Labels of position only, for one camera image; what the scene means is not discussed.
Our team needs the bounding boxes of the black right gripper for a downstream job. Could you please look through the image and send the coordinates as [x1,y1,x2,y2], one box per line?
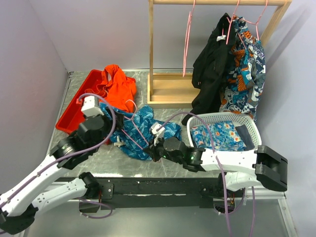
[143,134,184,164]

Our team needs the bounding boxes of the blue leaf-print shorts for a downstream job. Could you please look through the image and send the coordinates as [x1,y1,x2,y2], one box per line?
[100,102,183,161]

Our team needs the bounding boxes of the pink wire hanger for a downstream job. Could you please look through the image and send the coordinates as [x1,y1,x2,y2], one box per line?
[244,0,268,40]
[225,0,246,50]
[182,0,196,77]
[125,99,149,146]

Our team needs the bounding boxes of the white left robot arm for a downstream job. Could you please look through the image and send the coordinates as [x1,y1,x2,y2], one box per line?
[0,115,123,235]

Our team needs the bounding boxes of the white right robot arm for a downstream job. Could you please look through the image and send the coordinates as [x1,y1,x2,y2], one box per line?
[143,137,288,197]

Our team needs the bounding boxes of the blue floral shorts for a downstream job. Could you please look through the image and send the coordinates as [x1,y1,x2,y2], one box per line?
[191,121,246,152]

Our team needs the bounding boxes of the black shorts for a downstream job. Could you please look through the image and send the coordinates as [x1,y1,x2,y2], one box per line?
[191,13,235,115]

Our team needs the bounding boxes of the blue orange patterned shorts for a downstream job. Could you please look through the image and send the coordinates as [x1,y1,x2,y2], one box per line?
[219,17,266,122]

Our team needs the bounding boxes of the red plastic bin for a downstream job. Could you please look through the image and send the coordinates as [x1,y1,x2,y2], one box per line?
[55,70,102,134]

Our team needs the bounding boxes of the wooden clothes rack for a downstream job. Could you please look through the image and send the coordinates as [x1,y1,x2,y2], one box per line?
[147,0,292,109]

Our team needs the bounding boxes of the white perforated basket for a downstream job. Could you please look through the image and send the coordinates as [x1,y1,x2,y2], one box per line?
[187,112,262,149]

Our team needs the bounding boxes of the dark navy cloth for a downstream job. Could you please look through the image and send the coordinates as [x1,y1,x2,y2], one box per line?
[236,124,255,151]

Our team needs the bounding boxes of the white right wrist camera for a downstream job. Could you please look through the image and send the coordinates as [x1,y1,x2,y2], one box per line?
[150,122,165,146]

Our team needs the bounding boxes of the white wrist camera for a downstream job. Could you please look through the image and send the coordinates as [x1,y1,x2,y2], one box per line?
[81,96,104,118]
[150,122,165,146]

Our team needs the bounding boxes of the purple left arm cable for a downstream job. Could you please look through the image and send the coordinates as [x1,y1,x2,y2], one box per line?
[0,93,117,219]

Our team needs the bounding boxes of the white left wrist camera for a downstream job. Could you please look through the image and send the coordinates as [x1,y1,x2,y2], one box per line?
[81,96,104,118]

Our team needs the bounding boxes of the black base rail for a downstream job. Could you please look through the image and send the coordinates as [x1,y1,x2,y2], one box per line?
[68,175,284,211]

